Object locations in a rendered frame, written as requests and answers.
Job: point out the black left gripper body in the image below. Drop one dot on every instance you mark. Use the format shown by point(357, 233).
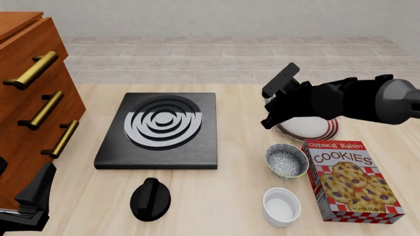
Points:
point(23, 221)

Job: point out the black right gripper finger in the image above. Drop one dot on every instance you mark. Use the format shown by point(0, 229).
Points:
point(273, 121)

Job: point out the white plate with red rings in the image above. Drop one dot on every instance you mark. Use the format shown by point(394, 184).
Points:
point(305, 127)

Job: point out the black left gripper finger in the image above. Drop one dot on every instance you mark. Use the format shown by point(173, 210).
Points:
point(37, 189)
point(2, 167)

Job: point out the small white ramekin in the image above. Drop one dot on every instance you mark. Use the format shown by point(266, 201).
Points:
point(281, 207)

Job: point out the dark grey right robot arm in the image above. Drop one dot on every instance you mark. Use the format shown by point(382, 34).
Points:
point(387, 100)

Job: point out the wooden cabinet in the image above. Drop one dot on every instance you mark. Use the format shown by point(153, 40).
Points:
point(23, 118)

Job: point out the patterned black and white bowl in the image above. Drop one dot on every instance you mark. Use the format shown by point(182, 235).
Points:
point(285, 159)

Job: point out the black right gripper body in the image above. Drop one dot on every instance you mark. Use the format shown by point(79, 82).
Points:
point(292, 100)

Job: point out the round black stove knob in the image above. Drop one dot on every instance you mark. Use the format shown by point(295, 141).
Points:
point(149, 201)

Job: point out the flat black stove plate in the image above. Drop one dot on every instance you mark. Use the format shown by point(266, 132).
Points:
point(183, 150)

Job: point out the oatmeal raisin cookies box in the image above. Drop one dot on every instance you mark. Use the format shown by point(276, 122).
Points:
point(354, 182)

